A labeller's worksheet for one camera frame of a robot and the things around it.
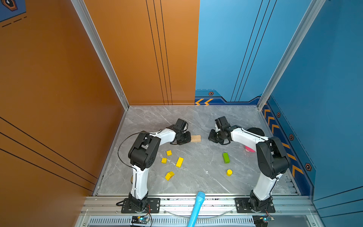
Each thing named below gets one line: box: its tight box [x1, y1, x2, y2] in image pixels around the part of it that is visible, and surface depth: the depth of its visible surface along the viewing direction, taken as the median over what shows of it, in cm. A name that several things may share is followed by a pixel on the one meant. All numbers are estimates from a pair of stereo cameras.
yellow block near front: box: [164, 171, 175, 182], surface depth 84 cm
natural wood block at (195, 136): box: [190, 134, 202, 139], surface depth 101 cm
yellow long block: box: [175, 157, 184, 168], surface depth 90 cm
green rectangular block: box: [222, 152, 231, 164], surface depth 91 cm
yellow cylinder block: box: [226, 168, 234, 177], surface depth 84 cm
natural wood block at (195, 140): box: [190, 138, 202, 143], surface depth 100 cm
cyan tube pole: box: [187, 191, 206, 227], surface depth 73 cm
